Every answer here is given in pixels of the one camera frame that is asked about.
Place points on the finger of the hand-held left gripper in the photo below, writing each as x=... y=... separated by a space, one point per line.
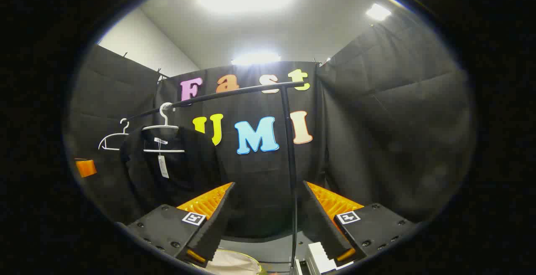
x=86 y=168

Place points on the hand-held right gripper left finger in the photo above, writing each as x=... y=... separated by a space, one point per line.
x=213 y=224

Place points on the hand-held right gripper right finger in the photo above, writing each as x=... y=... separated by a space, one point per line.
x=320 y=224

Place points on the white laundry hamper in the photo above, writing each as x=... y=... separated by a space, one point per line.
x=234 y=264

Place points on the black knit garment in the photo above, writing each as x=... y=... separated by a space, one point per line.
x=188 y=170

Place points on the small white clothes hanger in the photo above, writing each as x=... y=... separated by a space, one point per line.
x=124 y=129

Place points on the black clothes rack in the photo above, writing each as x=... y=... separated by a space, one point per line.
x=289 y=141

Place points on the large white clothes hanger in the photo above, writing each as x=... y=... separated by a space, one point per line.
x=164 y=116

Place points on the black backdrop cloth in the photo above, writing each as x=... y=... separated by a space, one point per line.
x=398 y=120

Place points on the long ceiling light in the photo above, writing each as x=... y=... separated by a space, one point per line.
x=255 y=58

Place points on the small ceiling light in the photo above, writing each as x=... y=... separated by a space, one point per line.
x=378 y=12

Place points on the white metal frame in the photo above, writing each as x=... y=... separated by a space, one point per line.
x=320 y=256

